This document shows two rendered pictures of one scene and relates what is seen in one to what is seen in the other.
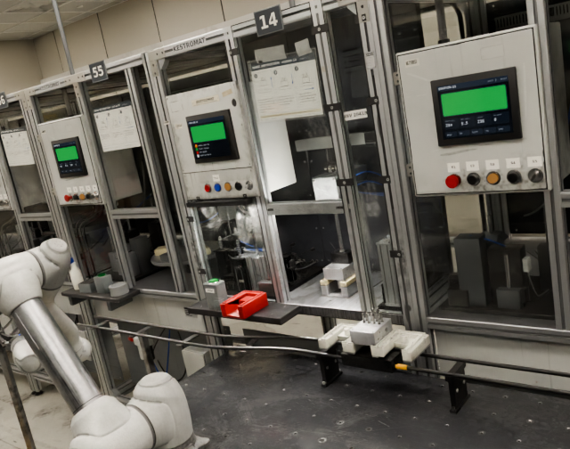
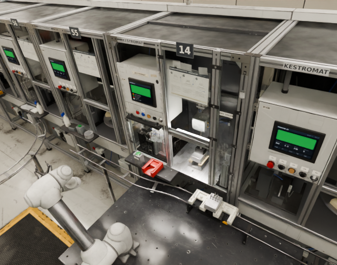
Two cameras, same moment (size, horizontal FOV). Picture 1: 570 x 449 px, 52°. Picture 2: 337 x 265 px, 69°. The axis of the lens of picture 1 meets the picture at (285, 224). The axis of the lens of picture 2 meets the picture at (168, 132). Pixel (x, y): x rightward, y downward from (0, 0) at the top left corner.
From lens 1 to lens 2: 1.07 m
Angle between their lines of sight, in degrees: 25
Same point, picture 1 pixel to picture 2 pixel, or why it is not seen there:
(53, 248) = (65, 174)
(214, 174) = (141, 108)
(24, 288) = (52, 199)
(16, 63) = not seen: outside the picture
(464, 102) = (290, 138)
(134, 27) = not seen: outside the picture
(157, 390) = (118, 237)
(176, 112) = (122, 72)
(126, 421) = (106, 254)
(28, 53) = not seen: outside the picture
